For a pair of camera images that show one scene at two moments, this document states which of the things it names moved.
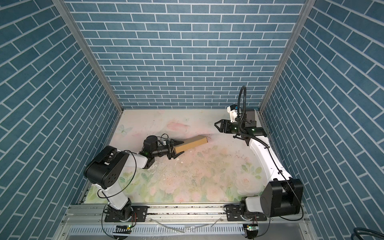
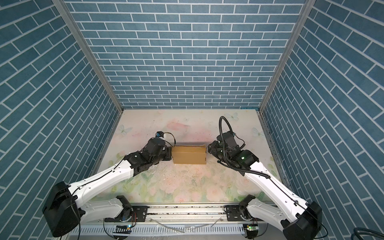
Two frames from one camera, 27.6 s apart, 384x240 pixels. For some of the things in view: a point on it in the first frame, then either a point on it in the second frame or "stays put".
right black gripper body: x=234 y=128 → x=216 y=150
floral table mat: x=228 y=170 stays put
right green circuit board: x=252 y=228 stays put
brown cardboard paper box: x=190 y=143 → x=189 y=154
